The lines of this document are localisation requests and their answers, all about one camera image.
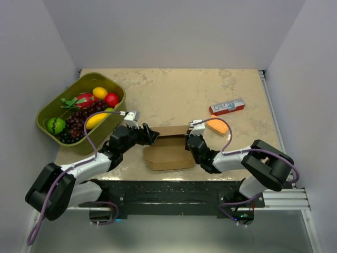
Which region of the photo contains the orange sponge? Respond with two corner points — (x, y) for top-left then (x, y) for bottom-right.
(206, 114), (229, 136)

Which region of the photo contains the yellow lemon toy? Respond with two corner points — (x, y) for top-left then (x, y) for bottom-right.
(92, 87), (108, 100)

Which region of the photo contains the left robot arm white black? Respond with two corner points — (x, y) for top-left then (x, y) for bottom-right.
(25, 123), (160, 221)

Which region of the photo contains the yellow mango toy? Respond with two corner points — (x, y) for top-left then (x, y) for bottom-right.
(85, 113), (108, 130)

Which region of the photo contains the purple grape bunch toy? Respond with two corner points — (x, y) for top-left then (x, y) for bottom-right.
(63, 100), (108, 142)

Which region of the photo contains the red apple toy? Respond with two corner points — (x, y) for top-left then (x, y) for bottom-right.
(104, 92), (121, 108)

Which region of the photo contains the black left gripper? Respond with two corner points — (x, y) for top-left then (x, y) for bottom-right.
(120, 122), (158, 154)

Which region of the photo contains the red silver toothpaste box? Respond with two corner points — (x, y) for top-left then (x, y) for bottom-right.
(209, 99), (245, 116)

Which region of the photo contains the pink dragon fruit toy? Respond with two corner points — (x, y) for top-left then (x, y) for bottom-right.
(61, 93), (98, 110)

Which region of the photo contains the dark blue grape bunch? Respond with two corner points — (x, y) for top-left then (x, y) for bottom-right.
(60, 131), (75, 144)

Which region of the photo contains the green striped melon toy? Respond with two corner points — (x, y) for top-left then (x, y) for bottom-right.
(47, 118), (66, 135)

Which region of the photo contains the brown cardboard paper box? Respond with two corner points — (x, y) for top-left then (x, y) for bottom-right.
(143, 125), (195, 171)

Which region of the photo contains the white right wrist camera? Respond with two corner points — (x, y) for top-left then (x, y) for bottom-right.
(187, 119), (205, 135)

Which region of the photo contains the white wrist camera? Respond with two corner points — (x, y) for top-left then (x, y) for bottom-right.
(187, 119), (205, 135)
(124, 110), (140, 129)

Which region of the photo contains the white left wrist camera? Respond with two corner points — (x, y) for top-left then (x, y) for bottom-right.
(124, 110), (140, 129)

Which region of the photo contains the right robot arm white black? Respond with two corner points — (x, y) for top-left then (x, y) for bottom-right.
(185, 134), (295, 207)

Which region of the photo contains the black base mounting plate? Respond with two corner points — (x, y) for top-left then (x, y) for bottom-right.
(80, 180), (265, 223)

